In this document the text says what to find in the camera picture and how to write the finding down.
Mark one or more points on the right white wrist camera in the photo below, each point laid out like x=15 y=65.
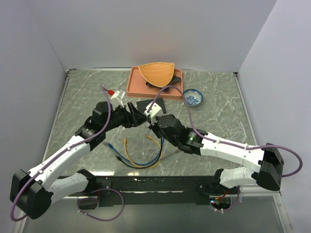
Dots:
x=152 y=112

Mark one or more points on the orange woven basket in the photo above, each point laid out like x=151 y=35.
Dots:
x=158 y=74

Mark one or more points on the blue white ceramic bowl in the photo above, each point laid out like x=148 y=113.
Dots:
x=193 y=97

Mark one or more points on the salmon pink tray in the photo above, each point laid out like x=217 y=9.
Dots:
x=137 y=88

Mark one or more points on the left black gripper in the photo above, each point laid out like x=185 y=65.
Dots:
x=131 y=120

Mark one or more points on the black network switch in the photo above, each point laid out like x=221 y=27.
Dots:
x=141 y=105

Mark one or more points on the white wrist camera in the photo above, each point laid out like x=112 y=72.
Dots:
x=152 y=112
x=116 y=98

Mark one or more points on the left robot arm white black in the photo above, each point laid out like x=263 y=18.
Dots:
x=30 y=191

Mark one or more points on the black dish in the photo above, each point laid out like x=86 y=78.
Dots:
x=176 y=80

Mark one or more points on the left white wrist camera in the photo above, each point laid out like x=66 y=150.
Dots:
x=116 y=98

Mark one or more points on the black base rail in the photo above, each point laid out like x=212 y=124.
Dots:
x=156 y=190

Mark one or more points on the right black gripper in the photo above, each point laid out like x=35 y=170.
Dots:
x=153 y=127

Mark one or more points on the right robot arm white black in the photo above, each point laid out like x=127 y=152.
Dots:
x=262 y=167

